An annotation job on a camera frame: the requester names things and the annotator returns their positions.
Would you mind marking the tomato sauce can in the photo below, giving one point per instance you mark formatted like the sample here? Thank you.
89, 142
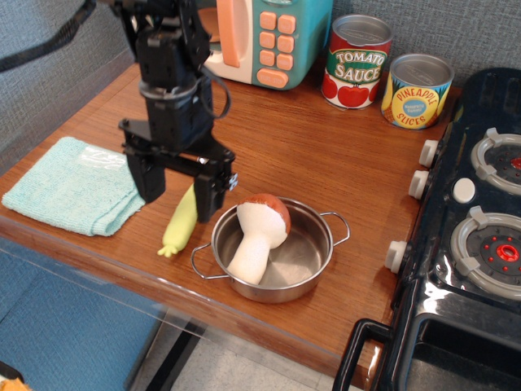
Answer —
358, 50

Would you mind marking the toy microwave teal and cream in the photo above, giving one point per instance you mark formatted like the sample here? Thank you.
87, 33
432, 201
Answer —
271, 44

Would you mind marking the stainless steel pot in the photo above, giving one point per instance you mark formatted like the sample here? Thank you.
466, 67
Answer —
294, 267

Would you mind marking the spoon with yellow-green handle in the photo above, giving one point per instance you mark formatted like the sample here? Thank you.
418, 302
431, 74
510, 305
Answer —
181, 225

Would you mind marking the toy mushroom brown cap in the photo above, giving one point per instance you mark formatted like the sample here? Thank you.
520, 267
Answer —
266, 223

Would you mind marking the pineapple slices can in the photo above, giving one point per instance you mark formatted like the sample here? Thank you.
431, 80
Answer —
417, 88

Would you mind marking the black toy stove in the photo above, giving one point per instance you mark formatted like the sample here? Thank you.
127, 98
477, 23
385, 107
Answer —
456, 307

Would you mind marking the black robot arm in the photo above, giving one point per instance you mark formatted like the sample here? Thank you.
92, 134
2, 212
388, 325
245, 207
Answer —
171, 47

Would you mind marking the light blue folded cloth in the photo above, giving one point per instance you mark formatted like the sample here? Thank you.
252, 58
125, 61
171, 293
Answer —
77, 187

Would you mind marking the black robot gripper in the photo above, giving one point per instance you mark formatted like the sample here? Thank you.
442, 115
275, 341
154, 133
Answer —
178, 135

